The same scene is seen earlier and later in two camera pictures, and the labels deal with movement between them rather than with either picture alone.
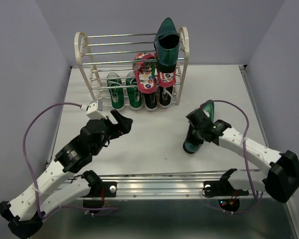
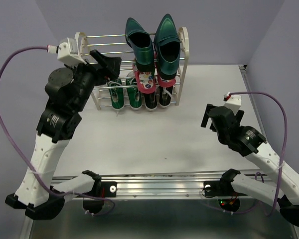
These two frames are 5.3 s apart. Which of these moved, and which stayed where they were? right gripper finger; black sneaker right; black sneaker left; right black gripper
Moved: right gripper finger; right black gripper
Stayed: black sneaker left; black sneaker right
